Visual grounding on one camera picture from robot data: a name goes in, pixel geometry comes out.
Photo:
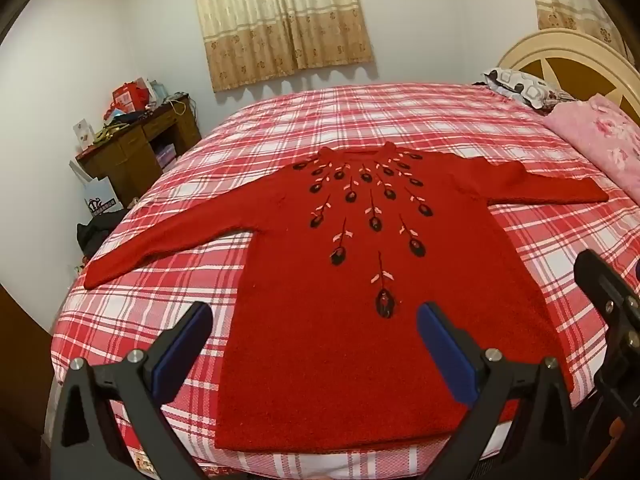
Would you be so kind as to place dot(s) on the beige patterned window curtain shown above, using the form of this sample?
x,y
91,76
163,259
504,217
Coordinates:
x,y
280,15
575,0

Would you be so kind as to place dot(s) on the red plaid bed sheet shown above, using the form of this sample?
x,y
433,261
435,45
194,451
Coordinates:
x,y
350,120

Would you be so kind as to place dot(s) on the white paper bag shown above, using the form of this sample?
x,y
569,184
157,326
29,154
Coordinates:
x,y
97,192

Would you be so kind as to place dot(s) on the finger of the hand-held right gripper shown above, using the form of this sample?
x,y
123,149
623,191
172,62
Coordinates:
x,y
605,282

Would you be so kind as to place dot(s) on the red embroidered knit sweater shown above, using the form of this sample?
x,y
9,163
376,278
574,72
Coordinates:
x,y
325,320

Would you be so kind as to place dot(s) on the dark clothes pile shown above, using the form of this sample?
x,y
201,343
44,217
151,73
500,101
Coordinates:
x,y
95,232

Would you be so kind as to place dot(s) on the dark wooden desk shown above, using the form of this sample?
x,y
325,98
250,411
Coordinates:
x,y
135,150

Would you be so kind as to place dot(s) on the white card with dots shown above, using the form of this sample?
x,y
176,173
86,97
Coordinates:
x,y
84,132

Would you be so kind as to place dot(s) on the pink floral blanket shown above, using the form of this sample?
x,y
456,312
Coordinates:
x,y
605,135

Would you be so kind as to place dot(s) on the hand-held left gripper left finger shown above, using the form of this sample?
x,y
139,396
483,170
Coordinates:
x,y
182,355

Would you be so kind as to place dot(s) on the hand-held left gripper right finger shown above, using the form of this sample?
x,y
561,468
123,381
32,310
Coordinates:
x,y
445,350

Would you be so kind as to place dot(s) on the black and white patterned pillow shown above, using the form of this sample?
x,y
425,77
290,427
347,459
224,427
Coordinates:
x,y
525,85

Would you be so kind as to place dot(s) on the cream wooden headboard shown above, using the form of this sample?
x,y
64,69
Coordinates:
x,y
575,62

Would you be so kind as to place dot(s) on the light blue bag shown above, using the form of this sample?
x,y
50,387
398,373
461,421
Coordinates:
x,y
161,91

